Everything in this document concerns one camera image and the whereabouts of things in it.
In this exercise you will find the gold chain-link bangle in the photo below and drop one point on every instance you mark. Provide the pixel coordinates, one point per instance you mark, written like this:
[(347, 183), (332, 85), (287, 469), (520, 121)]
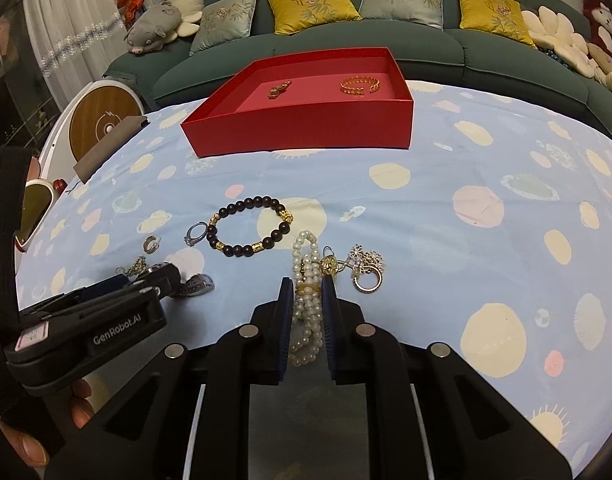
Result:
[(360, 85)]

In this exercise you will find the orange red curtain tie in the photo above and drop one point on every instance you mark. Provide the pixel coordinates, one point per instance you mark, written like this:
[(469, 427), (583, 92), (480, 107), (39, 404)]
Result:
[(129, 11)]

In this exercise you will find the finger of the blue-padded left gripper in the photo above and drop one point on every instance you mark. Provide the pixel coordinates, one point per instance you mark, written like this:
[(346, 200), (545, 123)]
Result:
[(165, 276)]

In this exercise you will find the small hoop earring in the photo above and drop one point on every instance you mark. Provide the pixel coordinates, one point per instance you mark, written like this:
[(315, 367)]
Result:
[(151, 244)]

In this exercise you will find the yellow embroidered cushion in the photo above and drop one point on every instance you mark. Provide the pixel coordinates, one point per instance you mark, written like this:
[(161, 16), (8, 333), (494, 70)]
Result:
[(293, 16), (498, 17)]

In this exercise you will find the person's left hand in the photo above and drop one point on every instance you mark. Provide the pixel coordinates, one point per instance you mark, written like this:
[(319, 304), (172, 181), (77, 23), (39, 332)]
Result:
[(35, 428)]

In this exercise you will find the gold watch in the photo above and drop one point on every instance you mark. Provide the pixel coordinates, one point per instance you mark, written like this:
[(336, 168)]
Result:
[(279, 89)]

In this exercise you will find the grey pig plush toy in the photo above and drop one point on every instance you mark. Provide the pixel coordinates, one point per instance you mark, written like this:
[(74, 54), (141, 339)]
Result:
[(155, 28)]

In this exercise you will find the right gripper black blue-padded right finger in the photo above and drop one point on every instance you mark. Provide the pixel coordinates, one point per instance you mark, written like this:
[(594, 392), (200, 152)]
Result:
[(430, 414)]

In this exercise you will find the cream flower-shaped cushion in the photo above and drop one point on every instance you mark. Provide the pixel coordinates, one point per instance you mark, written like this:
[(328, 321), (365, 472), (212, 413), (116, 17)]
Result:
[(554, 32)]

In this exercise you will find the white round wood-panel appliance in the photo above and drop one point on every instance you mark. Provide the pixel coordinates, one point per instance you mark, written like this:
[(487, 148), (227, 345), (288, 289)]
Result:
[(85, 121)]

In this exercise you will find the dark green sofa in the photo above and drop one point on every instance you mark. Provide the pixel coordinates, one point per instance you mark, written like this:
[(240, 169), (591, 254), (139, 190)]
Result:
[(451, 55)]

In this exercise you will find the red monkey plush toy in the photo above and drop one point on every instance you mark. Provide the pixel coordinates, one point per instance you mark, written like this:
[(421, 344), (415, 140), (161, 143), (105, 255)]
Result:
[(600, 19)]

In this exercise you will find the yellow embroidered cushion right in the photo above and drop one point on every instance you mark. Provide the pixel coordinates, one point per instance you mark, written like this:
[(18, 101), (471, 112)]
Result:
[(498, 17)]

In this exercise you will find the brown folded cloth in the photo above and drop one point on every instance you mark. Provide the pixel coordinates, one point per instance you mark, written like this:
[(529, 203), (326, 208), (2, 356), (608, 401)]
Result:
[(115, 139)]

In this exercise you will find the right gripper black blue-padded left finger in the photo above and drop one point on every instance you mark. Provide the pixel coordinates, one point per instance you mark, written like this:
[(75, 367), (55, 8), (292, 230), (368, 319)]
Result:
[(185, 414)]

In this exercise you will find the white mouse-ear mirror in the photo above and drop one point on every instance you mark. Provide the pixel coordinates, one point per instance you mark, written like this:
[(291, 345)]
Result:
[(39, 197)]

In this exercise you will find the white sheer curtain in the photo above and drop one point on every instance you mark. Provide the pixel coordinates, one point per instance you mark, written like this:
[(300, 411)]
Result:
[(74, 42)]

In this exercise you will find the blue patterned tablecloth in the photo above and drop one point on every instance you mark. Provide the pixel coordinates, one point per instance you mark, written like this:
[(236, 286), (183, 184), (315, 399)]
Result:
[(495, 228)]

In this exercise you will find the light blue embroidered cushion left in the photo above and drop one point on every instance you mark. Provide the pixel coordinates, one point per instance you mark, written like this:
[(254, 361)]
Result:
[(224, 21)]

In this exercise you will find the red shallow box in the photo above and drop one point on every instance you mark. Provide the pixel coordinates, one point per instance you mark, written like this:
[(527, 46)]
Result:
[(313, 113)]

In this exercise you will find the yellow embroidered cushion left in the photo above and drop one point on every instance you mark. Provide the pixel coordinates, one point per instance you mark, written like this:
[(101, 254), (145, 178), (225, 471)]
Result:
[(293, 16)]

